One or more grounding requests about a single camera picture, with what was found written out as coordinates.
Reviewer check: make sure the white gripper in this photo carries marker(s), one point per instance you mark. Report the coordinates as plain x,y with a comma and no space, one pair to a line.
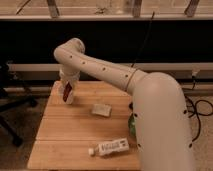
70,78

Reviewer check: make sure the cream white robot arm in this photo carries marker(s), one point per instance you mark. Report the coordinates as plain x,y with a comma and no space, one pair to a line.
160,113

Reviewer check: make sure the green object behind arm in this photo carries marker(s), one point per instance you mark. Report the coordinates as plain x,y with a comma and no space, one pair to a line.
131,125

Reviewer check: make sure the black office chair base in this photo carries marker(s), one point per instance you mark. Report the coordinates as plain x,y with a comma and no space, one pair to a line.
6,76

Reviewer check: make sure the white plastic bottle with label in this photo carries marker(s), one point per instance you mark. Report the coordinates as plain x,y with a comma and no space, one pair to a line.
109,147

